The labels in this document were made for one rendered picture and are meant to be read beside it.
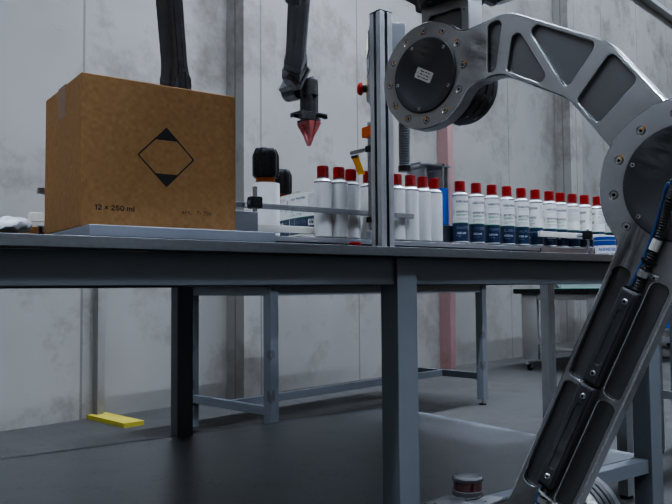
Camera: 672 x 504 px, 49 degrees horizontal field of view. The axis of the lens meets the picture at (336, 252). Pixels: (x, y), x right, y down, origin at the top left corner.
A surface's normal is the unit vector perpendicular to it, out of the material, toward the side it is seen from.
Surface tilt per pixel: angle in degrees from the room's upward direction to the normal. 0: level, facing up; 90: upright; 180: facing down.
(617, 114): 90
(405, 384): 90
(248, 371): 90
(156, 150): 90
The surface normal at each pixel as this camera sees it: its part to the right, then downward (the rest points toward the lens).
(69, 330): 0.73, -0.04
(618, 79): -0.69, -0.03
